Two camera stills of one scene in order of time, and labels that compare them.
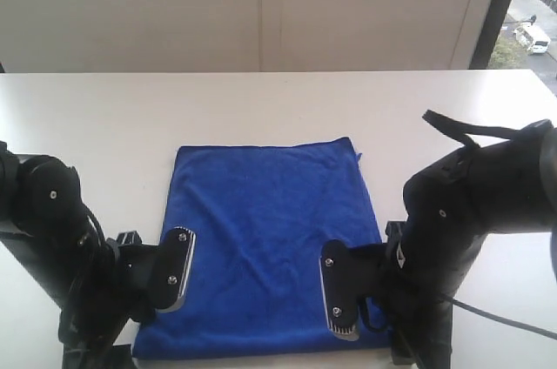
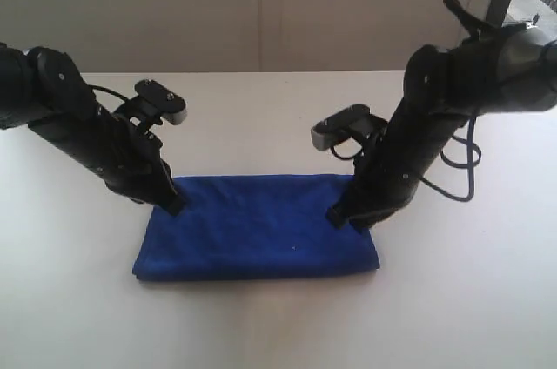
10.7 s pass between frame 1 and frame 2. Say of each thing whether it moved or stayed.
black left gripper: moved
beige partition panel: stayed
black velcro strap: moved
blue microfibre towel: moved
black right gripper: moved
